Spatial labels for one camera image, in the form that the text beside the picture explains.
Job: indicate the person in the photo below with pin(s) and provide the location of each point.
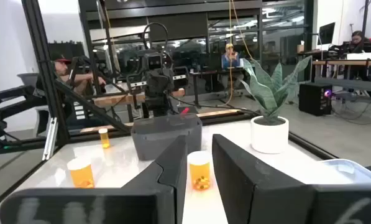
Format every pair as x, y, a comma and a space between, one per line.
62, 67
230, 59
357, 40

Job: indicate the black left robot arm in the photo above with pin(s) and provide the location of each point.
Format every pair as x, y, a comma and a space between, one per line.
160, 109

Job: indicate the snake plant in white pot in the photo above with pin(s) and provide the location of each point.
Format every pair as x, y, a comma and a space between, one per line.
269, 138

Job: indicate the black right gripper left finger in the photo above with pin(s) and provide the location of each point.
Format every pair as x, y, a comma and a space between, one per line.
160, 193

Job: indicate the silver aluminium bar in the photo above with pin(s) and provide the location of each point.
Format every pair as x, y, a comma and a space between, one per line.
50, 138

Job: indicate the wooden workbench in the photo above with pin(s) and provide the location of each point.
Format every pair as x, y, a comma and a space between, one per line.
117, 99

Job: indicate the small red object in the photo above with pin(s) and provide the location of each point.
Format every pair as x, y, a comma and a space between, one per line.
185, 110

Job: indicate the black computer tower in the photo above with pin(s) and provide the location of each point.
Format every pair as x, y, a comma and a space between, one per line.
314, 99

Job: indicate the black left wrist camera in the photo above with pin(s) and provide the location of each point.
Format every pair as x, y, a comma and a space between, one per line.
155, 62

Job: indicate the clear plastic bin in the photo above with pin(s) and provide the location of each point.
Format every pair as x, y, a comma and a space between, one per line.
353, 171

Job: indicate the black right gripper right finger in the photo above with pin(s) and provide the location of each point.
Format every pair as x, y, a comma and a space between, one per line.
250, 193

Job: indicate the dark grey bin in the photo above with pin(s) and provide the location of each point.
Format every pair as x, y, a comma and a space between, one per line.
166, 133

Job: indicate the black mechanical arm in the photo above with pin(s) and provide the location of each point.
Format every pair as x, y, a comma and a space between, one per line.
14, 102

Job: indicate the black computer monitor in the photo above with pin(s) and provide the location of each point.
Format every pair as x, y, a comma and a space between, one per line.
327, 32

